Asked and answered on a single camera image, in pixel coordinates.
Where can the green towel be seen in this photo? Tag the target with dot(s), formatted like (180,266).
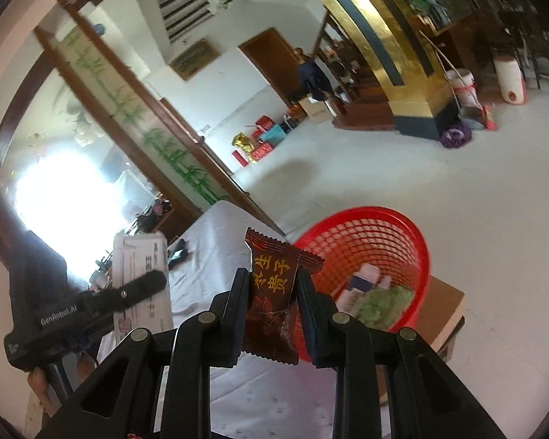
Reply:
(382,308)

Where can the left hand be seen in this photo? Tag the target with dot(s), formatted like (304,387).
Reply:
(39,385)

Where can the white spray bottle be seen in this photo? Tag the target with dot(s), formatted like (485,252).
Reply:
(365,278)

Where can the red gift boxes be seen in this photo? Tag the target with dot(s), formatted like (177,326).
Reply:
(251,148)

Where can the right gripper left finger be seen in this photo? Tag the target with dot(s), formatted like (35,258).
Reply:
(158,385)

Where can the wooden stair railing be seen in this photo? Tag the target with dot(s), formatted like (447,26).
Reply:
(341,56)

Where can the cardboard stool under basket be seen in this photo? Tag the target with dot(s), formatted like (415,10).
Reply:
(441,317)

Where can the black stapler gun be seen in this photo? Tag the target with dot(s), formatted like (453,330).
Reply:
(177,254)

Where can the dark jacket on post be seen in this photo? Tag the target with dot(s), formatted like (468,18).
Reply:
(314,80)

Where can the teal gift bag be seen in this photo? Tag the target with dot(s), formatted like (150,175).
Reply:
(274,136)

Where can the purple mop head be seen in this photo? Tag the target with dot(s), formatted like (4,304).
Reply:
(456,136)

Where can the framed painting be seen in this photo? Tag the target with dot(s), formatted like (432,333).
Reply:
(194,59)

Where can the white bucket with label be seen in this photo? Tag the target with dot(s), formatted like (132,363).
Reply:
(464,87)

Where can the wooden door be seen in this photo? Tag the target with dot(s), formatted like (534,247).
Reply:
(274,58)

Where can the white paper envelope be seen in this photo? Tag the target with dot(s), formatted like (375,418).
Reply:
(134,256)

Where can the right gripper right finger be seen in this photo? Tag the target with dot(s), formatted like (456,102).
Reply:
(425,398)

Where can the red plastic basket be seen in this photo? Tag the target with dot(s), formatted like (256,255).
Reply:
(373,235)

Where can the brown candy wrapper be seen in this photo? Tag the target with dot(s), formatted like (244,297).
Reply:
(269,329)

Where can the cardboard box on floor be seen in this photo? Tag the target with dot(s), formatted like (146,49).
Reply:
(316,111)

